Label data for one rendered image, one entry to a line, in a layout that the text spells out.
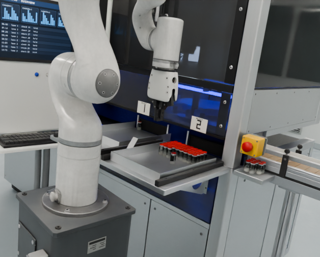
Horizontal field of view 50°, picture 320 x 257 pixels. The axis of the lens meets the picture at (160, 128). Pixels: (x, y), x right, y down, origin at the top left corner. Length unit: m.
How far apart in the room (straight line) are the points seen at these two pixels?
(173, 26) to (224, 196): 0.74
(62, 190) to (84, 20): 0.45
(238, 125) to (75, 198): 0.71
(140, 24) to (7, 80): 0.89
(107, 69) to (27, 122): 1.10
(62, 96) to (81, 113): 0.07
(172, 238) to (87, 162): 0.89
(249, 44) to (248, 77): 0.12
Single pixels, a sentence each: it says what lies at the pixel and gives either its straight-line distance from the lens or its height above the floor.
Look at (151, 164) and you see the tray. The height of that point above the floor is 0.88.
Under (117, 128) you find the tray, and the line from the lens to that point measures 1.79.
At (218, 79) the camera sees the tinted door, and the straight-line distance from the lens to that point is 1.44.
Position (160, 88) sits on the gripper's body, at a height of 1.19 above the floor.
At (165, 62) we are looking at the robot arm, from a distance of 1.10.
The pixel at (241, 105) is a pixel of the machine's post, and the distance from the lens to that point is 1.38.
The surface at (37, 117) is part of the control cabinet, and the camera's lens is 1.93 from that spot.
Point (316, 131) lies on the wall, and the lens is 6.13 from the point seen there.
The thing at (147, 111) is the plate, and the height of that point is 1.01.
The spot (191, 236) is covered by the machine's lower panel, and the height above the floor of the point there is 0.50.
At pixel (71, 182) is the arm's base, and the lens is 0.97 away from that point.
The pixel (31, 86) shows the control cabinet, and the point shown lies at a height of 1.05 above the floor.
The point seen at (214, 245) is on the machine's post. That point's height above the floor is 0.52.
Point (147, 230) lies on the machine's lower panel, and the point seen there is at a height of 0.40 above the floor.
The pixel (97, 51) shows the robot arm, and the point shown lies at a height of 1.30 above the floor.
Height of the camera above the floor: 1.33
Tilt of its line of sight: 14 degrees down
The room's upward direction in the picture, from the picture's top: 7 degrees clockwise
